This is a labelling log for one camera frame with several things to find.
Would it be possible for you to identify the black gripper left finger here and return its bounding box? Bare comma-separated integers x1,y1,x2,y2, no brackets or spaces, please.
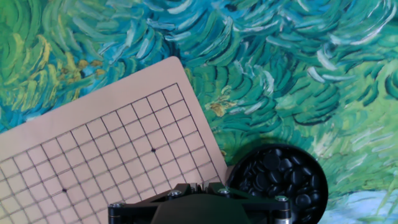
167,182,201,200

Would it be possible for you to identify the black stone bowl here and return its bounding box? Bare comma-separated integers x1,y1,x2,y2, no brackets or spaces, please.
225,143,330,224

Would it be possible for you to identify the black go stones pile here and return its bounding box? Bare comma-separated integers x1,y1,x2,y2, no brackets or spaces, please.
236,148,323,223

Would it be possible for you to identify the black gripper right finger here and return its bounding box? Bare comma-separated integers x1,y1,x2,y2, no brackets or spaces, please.
201,182,233,198

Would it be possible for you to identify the tan go board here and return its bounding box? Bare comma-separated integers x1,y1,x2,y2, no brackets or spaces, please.
0,55,229,224

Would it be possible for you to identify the painted landscape tablecloth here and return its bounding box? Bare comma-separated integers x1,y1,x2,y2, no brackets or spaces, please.
0,0,398,224

